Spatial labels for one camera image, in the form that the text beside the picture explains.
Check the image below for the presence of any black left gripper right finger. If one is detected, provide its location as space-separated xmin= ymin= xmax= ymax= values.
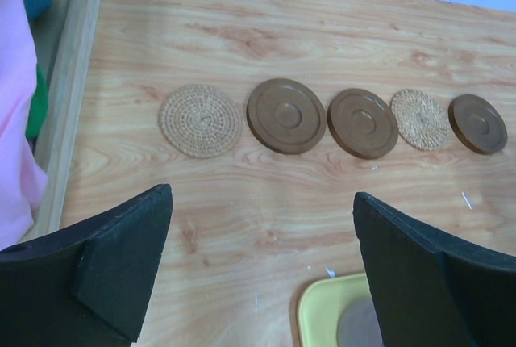
xmin=353 ymin=192 xmax=515 ymax=346

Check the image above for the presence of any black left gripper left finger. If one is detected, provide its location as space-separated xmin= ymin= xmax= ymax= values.
xmin=1 ymin=184 xmax=173 ymax=346

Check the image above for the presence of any woven rattan coaster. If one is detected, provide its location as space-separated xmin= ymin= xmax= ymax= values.
xmin=157 ymin=84 xmax=243 ymax=159
xmin=390 ymin=89 xmax=450 ymax=151

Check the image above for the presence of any brown ceramic coaster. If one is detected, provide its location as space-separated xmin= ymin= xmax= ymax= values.
xmin=448 ymin=94 xmax=508 ymax=155
xmin=327 ymin=88 xmax=398 ymax=160
xmin=246 ymin=77 xmax=327 ymax=155

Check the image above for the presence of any purple glass mug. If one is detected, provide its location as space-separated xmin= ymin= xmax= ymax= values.
xmin=337 ymin=297 xmax=383 ymax=347

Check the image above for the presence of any yellow plastic tray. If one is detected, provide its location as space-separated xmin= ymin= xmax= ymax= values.
xmin=297 ymin=273 xmax=371 ymax=347

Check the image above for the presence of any pink t-shirt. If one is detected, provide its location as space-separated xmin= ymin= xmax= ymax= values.
xmin=1 ymin=0 xmax=48 ymax=249

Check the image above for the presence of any green garment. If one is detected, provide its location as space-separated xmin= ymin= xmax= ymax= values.
xmin=25 ymin=65 xmax=48 ymax=140

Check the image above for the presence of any wooden clothes rack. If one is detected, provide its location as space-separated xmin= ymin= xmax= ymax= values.
xmin=24 ymin=0 xmax=101 ymax=240

